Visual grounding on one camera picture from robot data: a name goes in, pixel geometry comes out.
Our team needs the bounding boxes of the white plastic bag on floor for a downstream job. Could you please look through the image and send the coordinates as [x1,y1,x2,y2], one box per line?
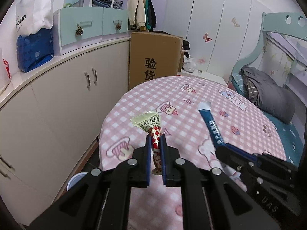
[182,56,196,73]

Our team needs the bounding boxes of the white low cabinet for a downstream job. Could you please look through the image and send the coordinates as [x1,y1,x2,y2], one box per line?
[1,40,130,225]

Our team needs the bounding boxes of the blue tissue pack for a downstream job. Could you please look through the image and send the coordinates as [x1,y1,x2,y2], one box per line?
[16,29,54,73]

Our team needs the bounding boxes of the white low platform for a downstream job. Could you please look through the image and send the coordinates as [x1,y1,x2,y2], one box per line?
[177,69,227,86]

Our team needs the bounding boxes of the brown cardboard box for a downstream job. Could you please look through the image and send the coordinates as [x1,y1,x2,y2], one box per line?
[129,32,183,89]

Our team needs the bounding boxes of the white wardrobe doors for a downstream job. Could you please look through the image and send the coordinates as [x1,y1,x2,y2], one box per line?
[163,0,270,81]

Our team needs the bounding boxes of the light blue trash bin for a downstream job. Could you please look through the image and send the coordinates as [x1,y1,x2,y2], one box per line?
[66,172,87,191]

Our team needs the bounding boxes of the mint bunk bed frame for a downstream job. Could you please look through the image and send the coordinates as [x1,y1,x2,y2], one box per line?
[229,12,306,86]

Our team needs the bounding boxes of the grey folded blanket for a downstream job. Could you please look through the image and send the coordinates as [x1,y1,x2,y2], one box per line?
[241,67,295,124]

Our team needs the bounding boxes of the teal bed mattress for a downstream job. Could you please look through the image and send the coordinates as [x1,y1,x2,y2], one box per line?
[230,73,304,166]

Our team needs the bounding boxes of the white paper shopping bag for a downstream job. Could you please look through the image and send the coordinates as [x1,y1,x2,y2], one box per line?
[16,0,54,37]

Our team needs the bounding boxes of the mint drawer unit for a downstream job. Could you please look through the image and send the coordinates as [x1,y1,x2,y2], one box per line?
[52,7,129,56]

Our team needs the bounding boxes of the cream hanging jacket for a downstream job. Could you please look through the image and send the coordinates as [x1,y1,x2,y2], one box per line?
[127,0,146,31]

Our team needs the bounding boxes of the pink butterfly sticker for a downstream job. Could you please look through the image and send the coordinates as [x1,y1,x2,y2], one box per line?
[203,33,212,43]

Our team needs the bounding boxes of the blue stick wrapper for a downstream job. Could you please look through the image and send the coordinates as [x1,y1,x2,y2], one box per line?
[198,102,225,149]

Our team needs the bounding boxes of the white red plastic bag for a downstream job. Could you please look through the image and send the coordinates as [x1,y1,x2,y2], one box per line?
[0,49,11,94]

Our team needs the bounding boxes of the red checkered candy wrapper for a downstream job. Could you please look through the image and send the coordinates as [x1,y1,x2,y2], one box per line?
[131,111,162,176]

